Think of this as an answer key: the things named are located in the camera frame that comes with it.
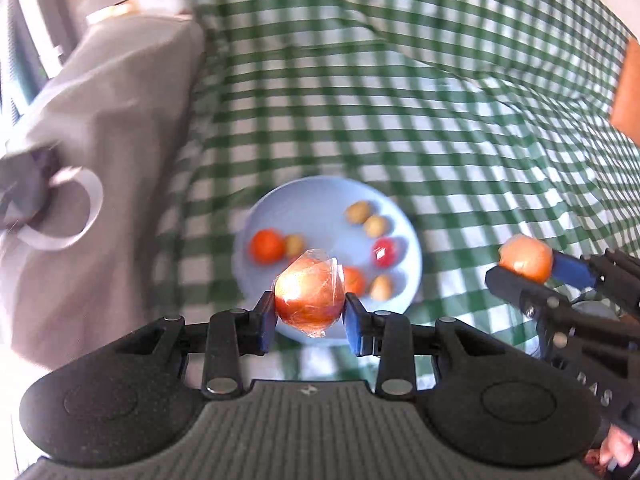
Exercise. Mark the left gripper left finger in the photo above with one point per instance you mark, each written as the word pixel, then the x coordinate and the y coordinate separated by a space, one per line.
pixel 230 335

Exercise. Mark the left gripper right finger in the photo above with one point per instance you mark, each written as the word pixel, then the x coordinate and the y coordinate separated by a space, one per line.
pixel 388 336

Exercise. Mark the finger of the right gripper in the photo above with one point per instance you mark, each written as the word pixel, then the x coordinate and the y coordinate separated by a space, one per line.
pixel 553 312
pixel 613 275

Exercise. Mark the tan longan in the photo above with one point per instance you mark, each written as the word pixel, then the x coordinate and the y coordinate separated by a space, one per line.
pixel 359 212
pixel 376 226
pixel 294 246
pixel 381 288

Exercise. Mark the lone orange tangerine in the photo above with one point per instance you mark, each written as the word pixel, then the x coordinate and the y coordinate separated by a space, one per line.
pixel 266 247

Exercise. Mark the person right hand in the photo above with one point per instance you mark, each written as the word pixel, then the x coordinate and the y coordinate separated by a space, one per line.
pixel 617 447

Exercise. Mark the red wrapped fruit right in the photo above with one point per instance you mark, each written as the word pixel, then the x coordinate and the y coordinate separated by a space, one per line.
pixel 385 253

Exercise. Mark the tan longan front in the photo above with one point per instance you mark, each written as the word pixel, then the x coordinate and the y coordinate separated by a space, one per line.
pixel 294 246

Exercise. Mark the light blue plate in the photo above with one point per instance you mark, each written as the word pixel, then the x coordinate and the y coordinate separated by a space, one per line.
pixel 314 208

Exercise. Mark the tan longan back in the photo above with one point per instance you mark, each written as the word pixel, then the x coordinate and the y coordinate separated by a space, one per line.
pixel 359 212

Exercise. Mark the orange brown cushion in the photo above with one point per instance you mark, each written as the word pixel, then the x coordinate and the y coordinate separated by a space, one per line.
pixel 625 113

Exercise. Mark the green white checkered cloth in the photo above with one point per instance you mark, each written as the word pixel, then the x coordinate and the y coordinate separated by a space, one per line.
pixel 479 118

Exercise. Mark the grey covered armrest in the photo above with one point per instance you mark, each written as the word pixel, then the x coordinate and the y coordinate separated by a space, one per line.
pixel 119 108

